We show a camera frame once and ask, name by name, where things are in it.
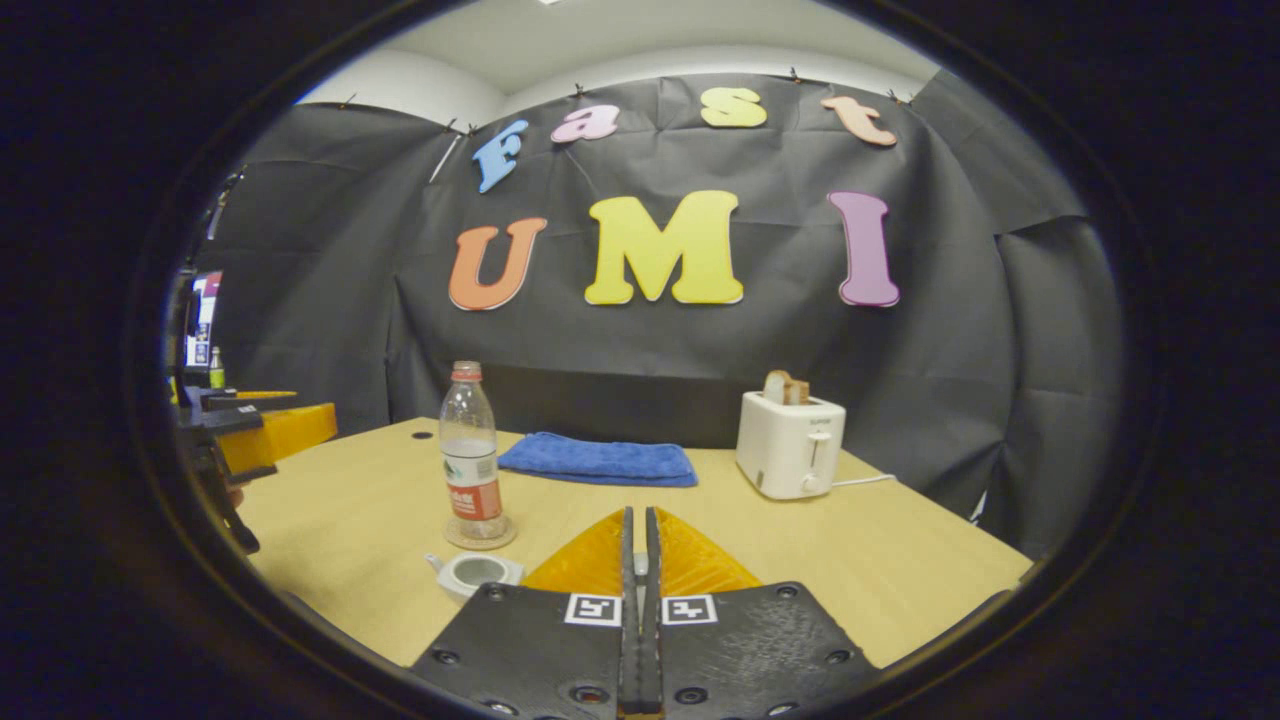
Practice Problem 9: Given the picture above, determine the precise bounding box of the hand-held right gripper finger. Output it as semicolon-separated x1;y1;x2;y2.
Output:
410;506;642;720
641;506;883;720

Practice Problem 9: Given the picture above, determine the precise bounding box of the round brown coaster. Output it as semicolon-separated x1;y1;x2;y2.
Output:
444;515;518;551

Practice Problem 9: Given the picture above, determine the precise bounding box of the white ceramic teacup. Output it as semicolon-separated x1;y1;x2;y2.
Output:
425;552;525;601

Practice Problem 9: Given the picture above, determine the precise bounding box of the clear plastic water bottle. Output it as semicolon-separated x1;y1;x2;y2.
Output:
440;361;504;546

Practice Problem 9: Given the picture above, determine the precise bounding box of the computer monitor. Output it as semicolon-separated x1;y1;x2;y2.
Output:
185;272;223;369

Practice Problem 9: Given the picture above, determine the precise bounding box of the blue folded towel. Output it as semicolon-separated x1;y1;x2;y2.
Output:
498;432;699;488

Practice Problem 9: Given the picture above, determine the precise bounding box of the white toaster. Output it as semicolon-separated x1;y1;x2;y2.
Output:
736;391;847;501

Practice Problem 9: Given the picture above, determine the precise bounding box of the black backdrop cloth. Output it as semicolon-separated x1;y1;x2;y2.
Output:
195;70;1126;561

